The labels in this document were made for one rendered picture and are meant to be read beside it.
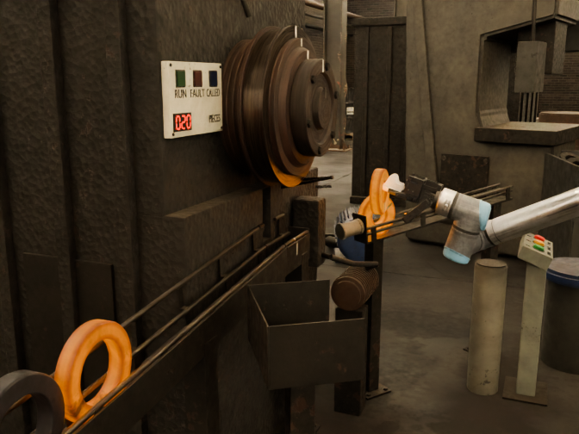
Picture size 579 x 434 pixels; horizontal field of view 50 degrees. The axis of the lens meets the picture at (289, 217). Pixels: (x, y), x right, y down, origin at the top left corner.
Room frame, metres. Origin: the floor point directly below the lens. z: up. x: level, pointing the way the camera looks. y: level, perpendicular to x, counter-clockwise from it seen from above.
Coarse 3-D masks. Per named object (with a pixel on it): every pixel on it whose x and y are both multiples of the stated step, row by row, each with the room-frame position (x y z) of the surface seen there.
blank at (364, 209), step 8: (368, 200) 2.22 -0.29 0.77; (360, 208) 2.22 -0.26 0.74; (368, 208) 2.21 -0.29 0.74; (392, 208) 2.27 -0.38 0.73; (368, 216) 2.21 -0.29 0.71; (384, 216) 2.26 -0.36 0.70; (392, 216) 2.27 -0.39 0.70; (368, 224) 2.21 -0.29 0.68; (376, 224) 2.23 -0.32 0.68; (392, 224) 2.27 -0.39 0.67; (384, 232) 2.25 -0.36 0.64
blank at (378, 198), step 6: (372, 174) 2.05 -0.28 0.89; (378, 174) 2.04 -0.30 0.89; (384, 174) 2.08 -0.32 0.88; (372, 180) 2.03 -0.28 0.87; (378, 180) 2.03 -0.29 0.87; (384, 180) 2.08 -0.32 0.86; (372, 186) 2.02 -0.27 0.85; (378, 186) 2.01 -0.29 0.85; (372, 192) 2.02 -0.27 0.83; (378, 192) 2.01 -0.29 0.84; (384, 192) 2.11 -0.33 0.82; (372, 198) 2.02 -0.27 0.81; (378, 198) 2.01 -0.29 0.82; (384, 198) 2.10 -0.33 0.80; (372, 204) 2.02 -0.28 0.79; (378, 204) 2.01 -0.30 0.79; (384, 204) 2.08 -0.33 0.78; (372, 210) 2.04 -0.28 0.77; (378, 210) 2.03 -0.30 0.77; (384, 210) 2.08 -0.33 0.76
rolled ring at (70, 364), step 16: (96, 320) 1.07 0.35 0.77; (80, 336) 1.01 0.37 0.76; (96, 336) 1.04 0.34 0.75; (112, 336) 1.08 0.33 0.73; (64, 352) 0.99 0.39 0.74; (80, 352) 1.00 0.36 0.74; (112, 352) 1.11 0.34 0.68; (128, 352) 1.12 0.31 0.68; (64, 368) 0.98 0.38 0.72; (80, 368) 0.99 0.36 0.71; (112, 368) 1.11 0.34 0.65; (128, 368) 1.12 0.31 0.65; (64, 384) 0.96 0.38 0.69; (112, 384) 1.09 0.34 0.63; (80, 400) 0.99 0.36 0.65; (96, 400) 1.05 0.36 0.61; (80, 416) 0.98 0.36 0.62
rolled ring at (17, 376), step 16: (0, 384) 0.86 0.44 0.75; (16, 384) 0.87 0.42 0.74; (32, 384) 0.90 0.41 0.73; (48, 384) 0.93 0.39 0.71; (0, 400) 0.84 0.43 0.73; (48, 400) 0.93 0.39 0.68; (64, 400) 0.96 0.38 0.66; (0, 416) 0.83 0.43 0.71; (48, 416) 0.93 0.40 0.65; (64, 416) 0.96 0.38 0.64; (48, 432) 0.93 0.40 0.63
